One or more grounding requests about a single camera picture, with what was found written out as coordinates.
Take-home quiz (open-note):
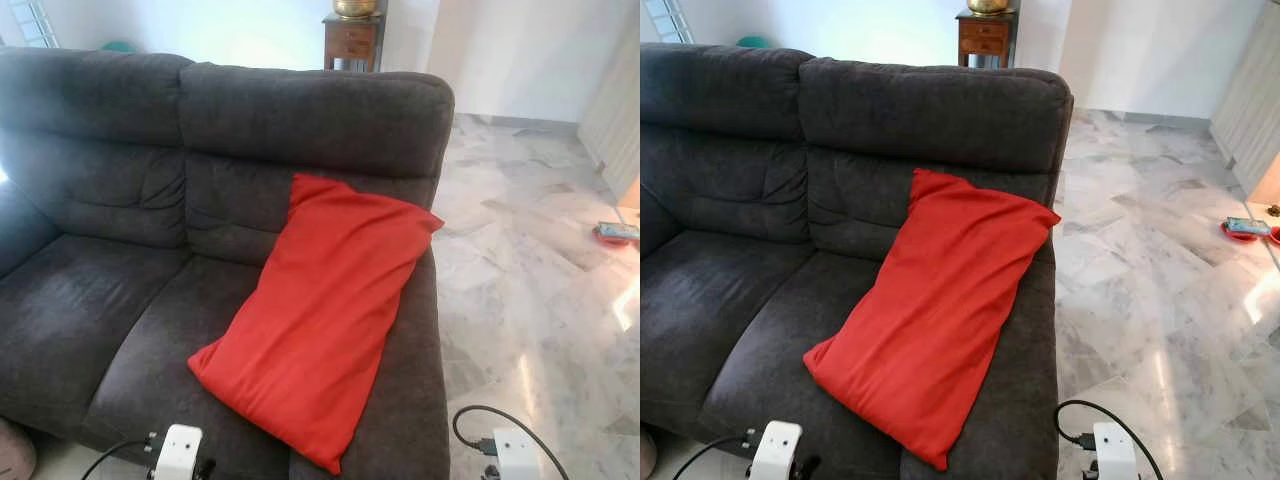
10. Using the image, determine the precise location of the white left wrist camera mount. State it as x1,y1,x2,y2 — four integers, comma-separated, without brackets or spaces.
748,420,804,480
153,424,204,480

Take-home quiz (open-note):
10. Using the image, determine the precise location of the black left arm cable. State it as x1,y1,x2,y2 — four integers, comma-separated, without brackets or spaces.
80,434,161,480
672,431,757,480

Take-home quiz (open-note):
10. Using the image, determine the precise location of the red pillow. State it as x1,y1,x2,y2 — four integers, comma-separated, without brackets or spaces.
803,168,1062,471
187,172,445,475

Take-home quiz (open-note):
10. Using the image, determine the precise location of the window with white grille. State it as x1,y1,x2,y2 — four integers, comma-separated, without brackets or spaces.
5,0,59,49
643,0,693,45

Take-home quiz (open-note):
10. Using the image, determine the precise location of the white louvered door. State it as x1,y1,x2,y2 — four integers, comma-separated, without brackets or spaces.
1208,20,1280,196
578,30,641,201

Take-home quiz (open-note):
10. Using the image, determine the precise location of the dark fabric sofa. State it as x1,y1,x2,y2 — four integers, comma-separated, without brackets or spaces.
640,42,1074,480
0,47,456,480

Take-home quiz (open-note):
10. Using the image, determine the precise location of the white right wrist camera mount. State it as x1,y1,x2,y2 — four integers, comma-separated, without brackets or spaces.
493,430,543,480
1092,422,1141,480

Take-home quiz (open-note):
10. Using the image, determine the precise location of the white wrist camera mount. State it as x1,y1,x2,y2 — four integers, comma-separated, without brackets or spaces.
493,430,543,480
748,420,804,480
153,424,204,480
1092,422,1141,480

